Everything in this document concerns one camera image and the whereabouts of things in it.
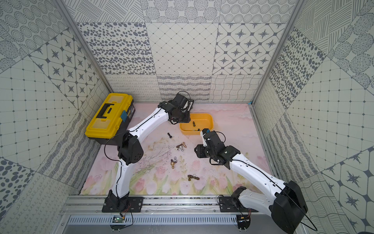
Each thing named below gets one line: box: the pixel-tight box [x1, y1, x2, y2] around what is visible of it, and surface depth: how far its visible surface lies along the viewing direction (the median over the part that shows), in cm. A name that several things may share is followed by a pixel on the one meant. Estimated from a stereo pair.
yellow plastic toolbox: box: [84, 92, 136, 145], surface depth 92 cm
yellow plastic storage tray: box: [179, 113, 214, 136], surface depth 107 cm
